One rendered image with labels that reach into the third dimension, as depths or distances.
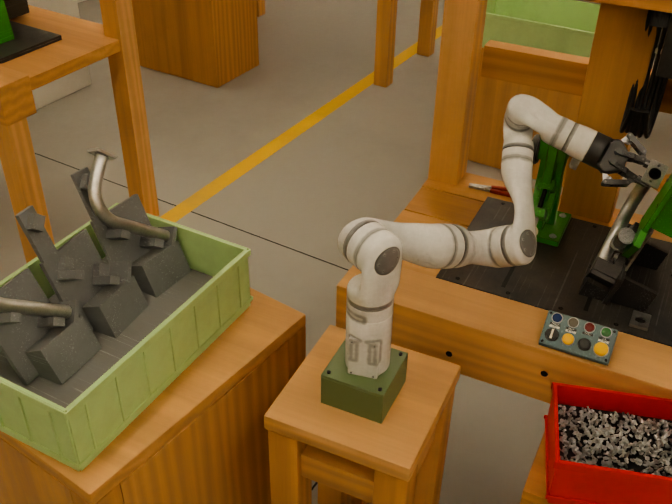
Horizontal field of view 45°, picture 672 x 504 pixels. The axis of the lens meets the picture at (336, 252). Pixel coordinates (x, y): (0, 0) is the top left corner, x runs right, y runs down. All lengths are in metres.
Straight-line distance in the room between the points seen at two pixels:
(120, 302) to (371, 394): 0.64
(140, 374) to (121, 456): 0.17
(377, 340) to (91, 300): 0.69
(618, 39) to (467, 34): 0.38
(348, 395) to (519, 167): 0.63
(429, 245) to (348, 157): 2.77
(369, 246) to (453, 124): 0.91
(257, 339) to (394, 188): 2.24
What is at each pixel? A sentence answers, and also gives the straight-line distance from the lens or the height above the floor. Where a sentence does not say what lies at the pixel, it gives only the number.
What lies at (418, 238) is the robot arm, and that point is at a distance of 1.59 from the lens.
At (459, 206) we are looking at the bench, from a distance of 2.30.
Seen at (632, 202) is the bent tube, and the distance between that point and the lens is 2.02.
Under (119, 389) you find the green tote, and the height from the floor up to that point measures 0.91.
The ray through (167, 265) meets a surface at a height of 0.90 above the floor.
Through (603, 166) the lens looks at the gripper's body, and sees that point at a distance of 1.92.
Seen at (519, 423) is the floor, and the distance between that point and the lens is 2.92.
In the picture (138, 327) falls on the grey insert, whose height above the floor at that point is 0.85.
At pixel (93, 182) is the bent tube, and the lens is 1.93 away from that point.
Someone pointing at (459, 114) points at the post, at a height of 1.10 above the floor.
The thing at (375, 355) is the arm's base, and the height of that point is 0.99.
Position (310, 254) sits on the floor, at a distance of 3.58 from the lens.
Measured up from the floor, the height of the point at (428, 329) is 0.85.
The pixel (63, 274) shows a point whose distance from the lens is 1.87.
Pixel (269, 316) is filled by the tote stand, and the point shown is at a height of 0.79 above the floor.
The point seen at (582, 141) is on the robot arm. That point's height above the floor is 1.25.
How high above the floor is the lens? 2.08
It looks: 35 degrees down
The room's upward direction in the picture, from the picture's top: 1 degrees clockwise
